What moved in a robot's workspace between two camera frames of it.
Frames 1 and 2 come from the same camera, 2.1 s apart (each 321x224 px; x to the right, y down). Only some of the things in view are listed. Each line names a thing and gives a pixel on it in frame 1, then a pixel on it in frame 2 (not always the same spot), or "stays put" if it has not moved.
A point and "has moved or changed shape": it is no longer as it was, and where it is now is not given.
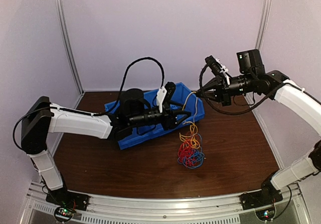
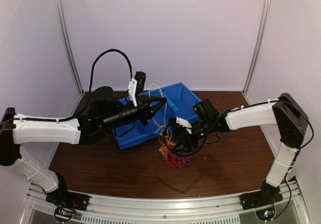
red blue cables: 190,152 has moved or changed shape
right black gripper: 222,91 -> 186,138
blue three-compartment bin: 183,98 stays put
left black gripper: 169,117 -> 147,111
